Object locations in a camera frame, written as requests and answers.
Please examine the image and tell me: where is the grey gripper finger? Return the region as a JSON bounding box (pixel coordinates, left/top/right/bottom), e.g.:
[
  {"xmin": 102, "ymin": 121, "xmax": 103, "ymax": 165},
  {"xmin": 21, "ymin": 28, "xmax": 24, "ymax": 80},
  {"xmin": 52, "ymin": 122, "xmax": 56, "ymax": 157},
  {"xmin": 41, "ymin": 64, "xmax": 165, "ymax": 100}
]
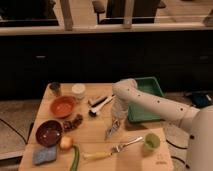
[
  {"xmin": 105, "ymin": 124, "xmax": 113, "ymax": 140},
  {"xmin": 113, "ymin": 120, "xmax": 121, "ymax": 132}
]

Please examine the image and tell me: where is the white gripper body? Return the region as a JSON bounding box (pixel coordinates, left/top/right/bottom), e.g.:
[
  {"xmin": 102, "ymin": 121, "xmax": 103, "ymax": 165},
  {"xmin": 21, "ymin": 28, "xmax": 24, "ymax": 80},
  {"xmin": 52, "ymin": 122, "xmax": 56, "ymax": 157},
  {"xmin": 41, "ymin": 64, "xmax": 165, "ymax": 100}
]
[{"xmin": 111, "ymin": 97, "xmax": 129, "ymax": 120}]

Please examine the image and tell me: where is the grey blue towel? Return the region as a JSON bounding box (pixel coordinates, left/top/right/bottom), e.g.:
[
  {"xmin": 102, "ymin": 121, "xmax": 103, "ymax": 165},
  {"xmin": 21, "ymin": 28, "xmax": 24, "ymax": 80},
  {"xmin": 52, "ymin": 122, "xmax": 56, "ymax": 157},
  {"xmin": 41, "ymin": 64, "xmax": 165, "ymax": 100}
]
[{"xmin": 105, "ymin": 120, "xmax": 120, "ymax": 139}]

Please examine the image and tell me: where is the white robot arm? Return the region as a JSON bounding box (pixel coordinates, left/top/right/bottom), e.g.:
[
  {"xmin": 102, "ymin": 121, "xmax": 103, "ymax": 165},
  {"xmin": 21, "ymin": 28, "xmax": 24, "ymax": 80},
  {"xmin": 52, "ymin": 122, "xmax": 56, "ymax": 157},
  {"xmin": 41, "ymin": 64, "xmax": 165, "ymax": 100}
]
[{"xmin": 111, "ymin": 79, "xmax": 213, "ymax": 171}]

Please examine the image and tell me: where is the green plastic tray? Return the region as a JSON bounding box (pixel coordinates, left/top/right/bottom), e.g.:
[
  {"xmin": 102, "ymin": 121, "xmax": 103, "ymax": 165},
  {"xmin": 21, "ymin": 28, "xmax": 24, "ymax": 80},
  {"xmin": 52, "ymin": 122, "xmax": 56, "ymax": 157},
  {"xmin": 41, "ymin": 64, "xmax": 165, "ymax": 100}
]
[{"xmin": 128, "ymin": 77, "xmax": 164, "ymax": 124}]

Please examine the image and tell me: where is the black white brush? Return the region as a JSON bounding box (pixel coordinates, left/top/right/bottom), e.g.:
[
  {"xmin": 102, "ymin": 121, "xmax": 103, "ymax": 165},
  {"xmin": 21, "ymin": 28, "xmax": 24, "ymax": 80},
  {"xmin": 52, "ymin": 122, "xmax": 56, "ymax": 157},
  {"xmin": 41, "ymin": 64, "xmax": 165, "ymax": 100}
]
[{"xmin": 88, "ymin": 96, "xmax": 114, "ymax": 117}]

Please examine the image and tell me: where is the wooden cutting board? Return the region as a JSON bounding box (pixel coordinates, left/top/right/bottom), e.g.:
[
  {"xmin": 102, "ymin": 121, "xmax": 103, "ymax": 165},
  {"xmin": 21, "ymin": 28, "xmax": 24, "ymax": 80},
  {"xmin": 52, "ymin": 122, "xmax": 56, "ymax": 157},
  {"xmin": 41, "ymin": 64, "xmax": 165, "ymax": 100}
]
[{"xmin": 115, "ymin": 128, "xmax": 173, "ymax": 171}]

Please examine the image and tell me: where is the green bean pod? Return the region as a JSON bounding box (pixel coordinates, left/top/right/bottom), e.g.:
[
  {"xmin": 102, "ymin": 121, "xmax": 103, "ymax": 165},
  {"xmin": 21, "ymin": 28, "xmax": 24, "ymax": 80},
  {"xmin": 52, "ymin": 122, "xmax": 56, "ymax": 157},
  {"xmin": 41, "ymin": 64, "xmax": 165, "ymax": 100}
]
[{"xmin": 70, "ymin": 145, "xmax": 80, "ymax": 171}]

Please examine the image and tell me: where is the green cup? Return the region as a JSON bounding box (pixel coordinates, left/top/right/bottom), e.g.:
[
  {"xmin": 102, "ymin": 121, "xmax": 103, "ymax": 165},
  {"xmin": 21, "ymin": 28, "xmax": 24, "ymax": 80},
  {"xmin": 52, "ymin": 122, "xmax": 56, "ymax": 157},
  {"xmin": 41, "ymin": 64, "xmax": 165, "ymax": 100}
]
[{"xmin": 144, "ymin": 133, "xmax": 160, "ymax": 151}]

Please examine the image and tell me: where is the brown dried food piece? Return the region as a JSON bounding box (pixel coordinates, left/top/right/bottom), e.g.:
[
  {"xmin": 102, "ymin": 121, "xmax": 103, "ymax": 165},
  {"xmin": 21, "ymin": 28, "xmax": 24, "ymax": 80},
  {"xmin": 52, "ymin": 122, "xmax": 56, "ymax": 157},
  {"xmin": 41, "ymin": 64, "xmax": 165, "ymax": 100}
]
[{"xmin": 63, "ymin": 114, "xmax": 83, "ymax": 132}]

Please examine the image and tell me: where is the yellow onion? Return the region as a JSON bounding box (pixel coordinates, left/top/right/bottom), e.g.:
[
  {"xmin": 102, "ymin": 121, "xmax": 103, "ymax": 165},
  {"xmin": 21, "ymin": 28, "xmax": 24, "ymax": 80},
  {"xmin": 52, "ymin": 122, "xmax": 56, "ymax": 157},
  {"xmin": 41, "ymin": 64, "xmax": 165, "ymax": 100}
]
[{"xmin": 60, "ymin": 136, "xmax": 73, "ymax": 150}]

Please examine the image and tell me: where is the white cup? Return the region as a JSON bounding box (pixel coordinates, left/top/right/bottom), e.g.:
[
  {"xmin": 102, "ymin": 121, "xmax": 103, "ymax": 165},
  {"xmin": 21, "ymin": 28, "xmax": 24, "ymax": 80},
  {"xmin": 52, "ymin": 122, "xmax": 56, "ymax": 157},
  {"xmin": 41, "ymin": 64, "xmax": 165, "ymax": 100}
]
[{"xmin": 71, "ymin": 83, "xmax": 86, "ymax": 100}]

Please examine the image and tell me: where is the orange bowl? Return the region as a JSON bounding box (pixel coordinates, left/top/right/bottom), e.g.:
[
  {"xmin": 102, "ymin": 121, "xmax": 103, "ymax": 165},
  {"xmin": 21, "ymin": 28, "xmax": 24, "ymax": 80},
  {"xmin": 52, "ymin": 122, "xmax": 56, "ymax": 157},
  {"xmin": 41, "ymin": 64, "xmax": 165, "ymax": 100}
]
[{"xmin": 49, "ymin": 96, "xmax": 76, "ymax": 118}]

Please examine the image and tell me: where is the dark red bowl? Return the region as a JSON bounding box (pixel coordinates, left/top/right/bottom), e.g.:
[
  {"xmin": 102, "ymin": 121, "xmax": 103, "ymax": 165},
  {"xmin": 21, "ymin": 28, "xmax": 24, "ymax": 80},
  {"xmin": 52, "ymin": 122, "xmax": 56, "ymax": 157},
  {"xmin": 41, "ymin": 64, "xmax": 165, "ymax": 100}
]
[{"xmin": 35, "ymin": 120, "xmax": 62, "ymax": 147}]

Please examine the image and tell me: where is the blue sponge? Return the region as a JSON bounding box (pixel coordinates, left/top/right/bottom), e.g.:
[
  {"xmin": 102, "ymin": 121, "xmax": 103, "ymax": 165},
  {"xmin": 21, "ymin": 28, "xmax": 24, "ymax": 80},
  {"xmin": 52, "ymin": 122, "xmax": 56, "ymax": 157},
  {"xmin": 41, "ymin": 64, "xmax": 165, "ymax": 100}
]
[{"xmin": 32, "ymin": 146, "xmax": 57, "ymax": 165}]

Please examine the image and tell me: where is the dark small cup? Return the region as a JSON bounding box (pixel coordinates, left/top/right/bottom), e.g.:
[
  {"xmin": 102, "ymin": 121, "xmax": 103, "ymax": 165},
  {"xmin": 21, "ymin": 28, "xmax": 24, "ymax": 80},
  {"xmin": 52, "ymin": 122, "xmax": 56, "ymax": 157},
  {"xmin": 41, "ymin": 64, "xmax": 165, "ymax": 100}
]
[{"xmin": 49, "ymin": 82, "xmax": 61, "ymax": 97}]

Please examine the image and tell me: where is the blue bag on floor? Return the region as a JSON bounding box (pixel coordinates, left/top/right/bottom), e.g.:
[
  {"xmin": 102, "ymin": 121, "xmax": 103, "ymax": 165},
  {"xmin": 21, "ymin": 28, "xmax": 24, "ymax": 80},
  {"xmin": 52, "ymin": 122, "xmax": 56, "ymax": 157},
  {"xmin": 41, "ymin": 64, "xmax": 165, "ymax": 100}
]
[{"xmin": 186, "ymin": 92, "xmax": 212, "ymax": 108}]

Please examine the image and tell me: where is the black chair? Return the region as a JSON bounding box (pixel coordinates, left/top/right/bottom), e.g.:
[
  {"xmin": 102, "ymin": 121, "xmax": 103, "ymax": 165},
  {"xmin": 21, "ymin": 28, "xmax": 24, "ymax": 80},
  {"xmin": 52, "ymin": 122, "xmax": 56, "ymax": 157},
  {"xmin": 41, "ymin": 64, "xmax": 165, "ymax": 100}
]
[{"xmin": 92, "ymin": 0, "xmax": 166, "ymax": 25}]

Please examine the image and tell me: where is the yellow handled fork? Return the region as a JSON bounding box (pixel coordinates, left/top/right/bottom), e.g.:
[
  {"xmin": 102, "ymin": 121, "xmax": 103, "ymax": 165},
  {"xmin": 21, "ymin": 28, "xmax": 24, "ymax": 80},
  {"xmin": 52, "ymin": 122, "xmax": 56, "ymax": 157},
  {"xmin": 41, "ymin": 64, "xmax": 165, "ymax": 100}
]
[{"xmin": 83, "ymin": 136, "xmax": 143, "ymax": 160}]

